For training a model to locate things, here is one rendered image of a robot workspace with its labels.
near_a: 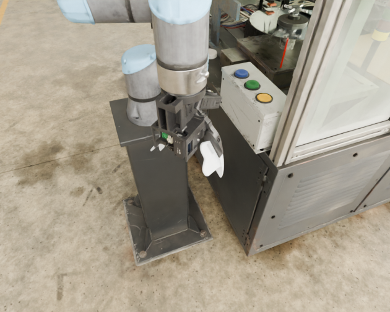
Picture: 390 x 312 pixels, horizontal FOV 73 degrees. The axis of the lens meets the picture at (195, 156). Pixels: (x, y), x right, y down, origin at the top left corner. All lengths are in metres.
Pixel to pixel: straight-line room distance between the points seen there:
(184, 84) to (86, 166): 1.58
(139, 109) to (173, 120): 0.47
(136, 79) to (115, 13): 0.40
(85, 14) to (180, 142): 0.24
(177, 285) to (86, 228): 0.59
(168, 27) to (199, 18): 0.04
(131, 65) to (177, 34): 0.48
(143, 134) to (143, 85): 0.16
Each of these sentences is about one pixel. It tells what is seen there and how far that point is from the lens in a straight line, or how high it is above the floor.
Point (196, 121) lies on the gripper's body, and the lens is 0.45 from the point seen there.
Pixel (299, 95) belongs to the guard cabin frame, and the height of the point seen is 0.99.
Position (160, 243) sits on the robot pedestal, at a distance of 1.47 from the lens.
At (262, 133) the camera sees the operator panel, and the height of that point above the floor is 0.83.
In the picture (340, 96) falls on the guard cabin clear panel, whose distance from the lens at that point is 0.79.
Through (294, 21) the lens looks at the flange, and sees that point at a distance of 1.17.
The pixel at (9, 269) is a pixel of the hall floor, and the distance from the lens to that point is 1.69.
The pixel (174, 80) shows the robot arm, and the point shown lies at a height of 1.14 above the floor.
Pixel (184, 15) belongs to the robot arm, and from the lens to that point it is 0.35.
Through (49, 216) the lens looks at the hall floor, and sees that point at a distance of 1.76.
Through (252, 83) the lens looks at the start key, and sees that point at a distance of 0.84.
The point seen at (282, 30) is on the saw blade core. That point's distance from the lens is 1.11.
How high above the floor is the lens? 1.33
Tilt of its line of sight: 47 degrees down
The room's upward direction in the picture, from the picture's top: straight up
